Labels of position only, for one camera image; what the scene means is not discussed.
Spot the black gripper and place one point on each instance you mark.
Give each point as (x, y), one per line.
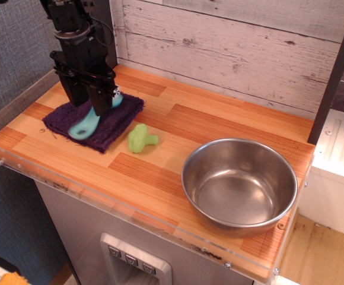
(82, 61)

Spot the light blue dish brush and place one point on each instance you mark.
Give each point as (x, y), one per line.
(89, 123)

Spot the purple folded cloth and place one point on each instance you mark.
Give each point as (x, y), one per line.
(111, 125)

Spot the green toy broccoli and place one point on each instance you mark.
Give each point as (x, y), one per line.
(139, 138)

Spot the grey toy dispenser panel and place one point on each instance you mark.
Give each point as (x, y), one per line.
(128, 264)

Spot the stainless steel bowl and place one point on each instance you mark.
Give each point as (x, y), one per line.
(239, 187)

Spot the orange object bottom left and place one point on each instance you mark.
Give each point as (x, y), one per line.
(13, 279)

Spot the white toy sink unit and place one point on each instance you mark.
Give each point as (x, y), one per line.
(322, 198)

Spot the dark left upright post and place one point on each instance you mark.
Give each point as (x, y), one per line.
(102, 12)

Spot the dark upright post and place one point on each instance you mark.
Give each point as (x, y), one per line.
(329, 94)
(102, 12)

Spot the dark right upright post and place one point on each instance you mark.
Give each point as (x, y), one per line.
(329, 94)

